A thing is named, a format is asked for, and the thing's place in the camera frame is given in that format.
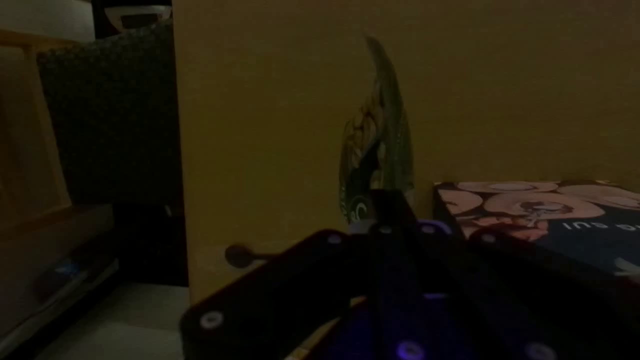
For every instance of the white round device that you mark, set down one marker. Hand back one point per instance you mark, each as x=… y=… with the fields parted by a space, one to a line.
x=137 y=15

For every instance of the wooden frame furniture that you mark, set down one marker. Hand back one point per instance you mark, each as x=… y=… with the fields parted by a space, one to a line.
x=35 y=165

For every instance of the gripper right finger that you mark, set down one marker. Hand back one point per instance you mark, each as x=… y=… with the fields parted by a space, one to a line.
x=500 y=290

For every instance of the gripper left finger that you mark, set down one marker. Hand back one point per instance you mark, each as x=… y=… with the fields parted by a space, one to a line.
x=280 y=290

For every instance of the dark textured cushion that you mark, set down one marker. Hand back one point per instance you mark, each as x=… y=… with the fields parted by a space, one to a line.
x=110 y=115

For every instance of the dark round cabinet knob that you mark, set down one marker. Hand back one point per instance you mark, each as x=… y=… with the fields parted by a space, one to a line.
x=240 y=256

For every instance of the printed snack bag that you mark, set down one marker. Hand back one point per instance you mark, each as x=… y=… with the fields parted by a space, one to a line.
x=380 y=140

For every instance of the printed flat box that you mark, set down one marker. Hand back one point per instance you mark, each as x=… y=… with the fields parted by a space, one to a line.
x=540 y=210

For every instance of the yellow wooden cabinet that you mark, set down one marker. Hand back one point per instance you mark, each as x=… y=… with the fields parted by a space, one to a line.
x=280 y=125

